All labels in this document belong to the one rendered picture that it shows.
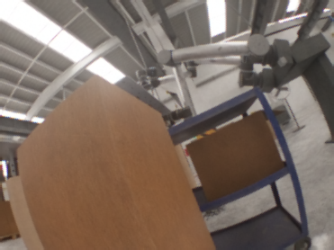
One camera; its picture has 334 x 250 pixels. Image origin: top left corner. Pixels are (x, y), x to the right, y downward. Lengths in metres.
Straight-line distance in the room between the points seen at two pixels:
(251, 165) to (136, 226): 0.62
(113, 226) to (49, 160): 0.17
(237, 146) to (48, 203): 0.71
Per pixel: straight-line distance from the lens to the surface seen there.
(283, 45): 1.76
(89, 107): 0.24
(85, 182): 0.24
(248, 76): 2.28
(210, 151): 0.73
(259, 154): 0.76
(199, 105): 6.74
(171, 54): 1.50
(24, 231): 2.28
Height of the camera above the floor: 0.76
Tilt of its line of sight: 14 degrees up
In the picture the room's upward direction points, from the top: 22 degrees counter-clockwise
